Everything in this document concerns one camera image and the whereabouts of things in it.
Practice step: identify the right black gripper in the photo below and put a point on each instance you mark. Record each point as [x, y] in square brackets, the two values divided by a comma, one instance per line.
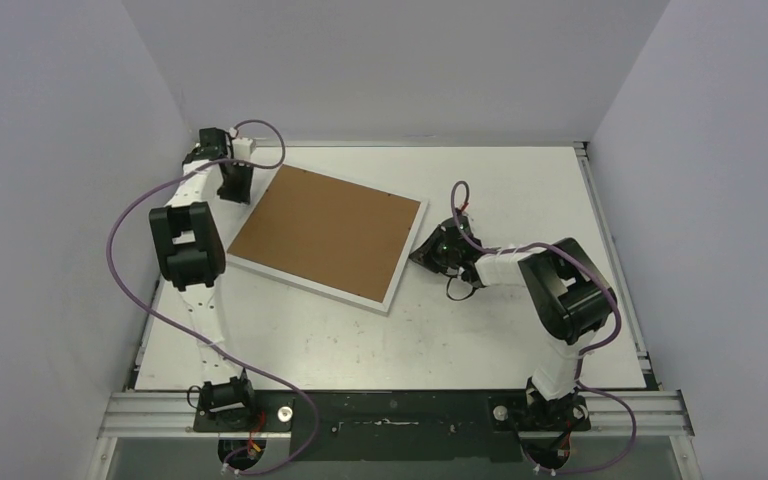
[437, 248]

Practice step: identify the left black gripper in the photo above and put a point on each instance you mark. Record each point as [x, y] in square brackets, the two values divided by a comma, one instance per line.
[244, 195]

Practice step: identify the white picture frame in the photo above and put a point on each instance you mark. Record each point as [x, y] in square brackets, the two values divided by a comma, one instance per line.
[384, 305]

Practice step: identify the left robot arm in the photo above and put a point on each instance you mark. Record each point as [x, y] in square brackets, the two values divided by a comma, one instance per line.
[191, 257]

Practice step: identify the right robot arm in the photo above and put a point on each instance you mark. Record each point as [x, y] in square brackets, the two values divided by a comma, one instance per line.
[570, 296]

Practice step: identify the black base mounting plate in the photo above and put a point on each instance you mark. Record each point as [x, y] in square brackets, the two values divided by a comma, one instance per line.
[407, 425]

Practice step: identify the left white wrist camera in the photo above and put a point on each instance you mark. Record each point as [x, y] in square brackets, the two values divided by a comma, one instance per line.
[243, 148]

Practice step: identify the aluminium rail front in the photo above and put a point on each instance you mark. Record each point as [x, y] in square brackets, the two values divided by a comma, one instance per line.
[168, 415]

